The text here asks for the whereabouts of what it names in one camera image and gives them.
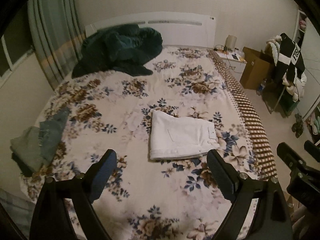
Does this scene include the grey-green curtain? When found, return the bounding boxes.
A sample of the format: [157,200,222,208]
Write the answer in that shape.
[28,0,84,89]

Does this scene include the folded grey-green pants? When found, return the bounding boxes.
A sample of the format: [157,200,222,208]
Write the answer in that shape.
[10,126,46,177]

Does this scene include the dark green blanket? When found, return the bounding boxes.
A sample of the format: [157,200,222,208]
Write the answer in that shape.
[72,24,163,78]

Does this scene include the folded blue jeans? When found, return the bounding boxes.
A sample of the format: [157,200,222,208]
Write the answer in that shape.
[39,107,70,166]

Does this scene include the white bedside table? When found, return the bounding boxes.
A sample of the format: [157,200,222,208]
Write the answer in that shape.
[214,46,247,82]

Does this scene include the floral bed blanket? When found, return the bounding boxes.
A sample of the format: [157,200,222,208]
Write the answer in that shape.
[20,47,276,239]

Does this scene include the white pants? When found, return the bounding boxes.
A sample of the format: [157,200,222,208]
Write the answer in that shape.
[150,111,220,160]

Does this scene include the white headboard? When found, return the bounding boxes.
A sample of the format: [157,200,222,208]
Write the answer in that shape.
[85,11,217,48]

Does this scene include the brown cardboard box by bed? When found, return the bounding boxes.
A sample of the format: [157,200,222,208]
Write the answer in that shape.
[240,47,274,90]

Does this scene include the white wardrobe shelf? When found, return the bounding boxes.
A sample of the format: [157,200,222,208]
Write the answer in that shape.
[293,8,319,143]

